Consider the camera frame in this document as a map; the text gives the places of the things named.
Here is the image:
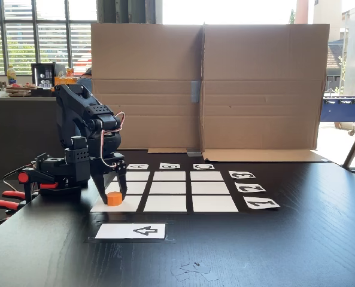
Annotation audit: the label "paper sheet number 1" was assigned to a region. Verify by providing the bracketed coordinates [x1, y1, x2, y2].
[242, 196, 281, 210]

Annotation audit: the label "red black bar clamp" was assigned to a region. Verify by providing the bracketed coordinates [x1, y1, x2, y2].
[0, 167, 60, 225]

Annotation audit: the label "person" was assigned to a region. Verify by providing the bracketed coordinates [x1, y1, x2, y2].
[77, 67, 93, 93]

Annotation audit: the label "thin black cable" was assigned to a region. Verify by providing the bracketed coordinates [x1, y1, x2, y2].
[2, 163, 35, 193]

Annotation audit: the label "round orange token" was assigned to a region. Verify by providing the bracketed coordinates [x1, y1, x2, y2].
[107, 192, 123, 206]

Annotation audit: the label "black mini fridge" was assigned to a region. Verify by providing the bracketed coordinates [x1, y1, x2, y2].
[31, 62, 66, 97]

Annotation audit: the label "orange juice carton pack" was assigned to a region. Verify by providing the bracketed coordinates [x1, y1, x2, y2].
[54, 76, 77, 87]

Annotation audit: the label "window with blinds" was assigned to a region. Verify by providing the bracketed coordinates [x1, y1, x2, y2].
[0, 0, 99, 75]

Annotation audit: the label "white nine-square grid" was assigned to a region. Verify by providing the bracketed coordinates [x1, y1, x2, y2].
[89, 169, 241, 215]

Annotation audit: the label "clear tape scraps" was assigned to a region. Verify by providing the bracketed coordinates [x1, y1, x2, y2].
[169, 261, 220, 283]

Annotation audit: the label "blue foosball table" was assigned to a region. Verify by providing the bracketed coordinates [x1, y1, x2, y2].
[319, 94, 355, 137]

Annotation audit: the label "yellow bottle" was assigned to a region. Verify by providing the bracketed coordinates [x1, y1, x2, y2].
[6, 65, 17, 86]

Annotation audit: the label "paper sheet number 3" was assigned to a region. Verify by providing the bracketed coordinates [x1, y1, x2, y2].
[228, 170, 256, 179]

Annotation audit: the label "paper sheet number 2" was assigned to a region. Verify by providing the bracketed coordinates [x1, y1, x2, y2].
[234, 183, 267, 193]

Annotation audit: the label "brown cardboard box panel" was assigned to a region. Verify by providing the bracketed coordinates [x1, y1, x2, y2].
[90, 23, 205, 154]
[201, 23, 330, 164]

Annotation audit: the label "wooden boards with food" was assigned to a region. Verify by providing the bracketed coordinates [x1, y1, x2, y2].
[5, 83, 39, 97]

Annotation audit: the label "white arrow paper sheet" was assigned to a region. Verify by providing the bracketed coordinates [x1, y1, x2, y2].
[95, 223, 166, 240]

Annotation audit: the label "dark counter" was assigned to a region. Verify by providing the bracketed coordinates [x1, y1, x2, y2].
[0, 95, 60, 180]

